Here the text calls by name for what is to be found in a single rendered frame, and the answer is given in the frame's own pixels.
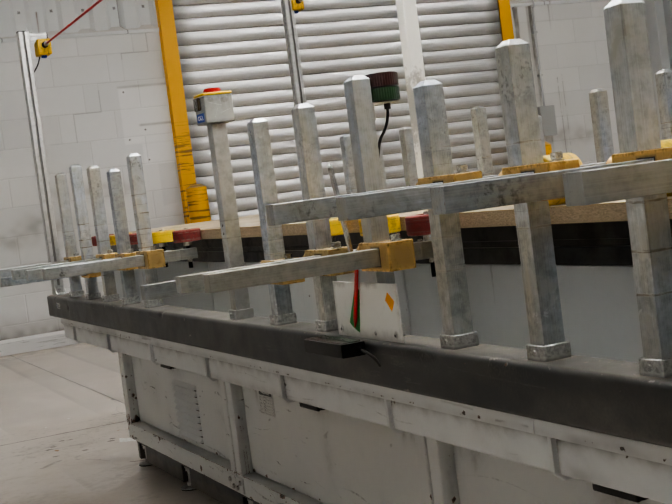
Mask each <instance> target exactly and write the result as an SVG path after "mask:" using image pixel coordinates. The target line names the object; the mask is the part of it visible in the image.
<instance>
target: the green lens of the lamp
mask: <svg viewBox="0 0 672 504"><path fill-rule="evenodd" d="M371 94H372V102H375V101H382V100H390V99H401V97H400V89H399V86H390V87H381V88H375V89H371Z"/></svg>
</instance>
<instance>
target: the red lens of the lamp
mask: <svg viewBox="0 0 672 504"><path fill-rule="evenodd" d="M366 77H368V78H369V79H370V86H371V87H377V86H384V85H399V81H398V73H397V72H384V73H376V74H371V75H366Z"/></svg>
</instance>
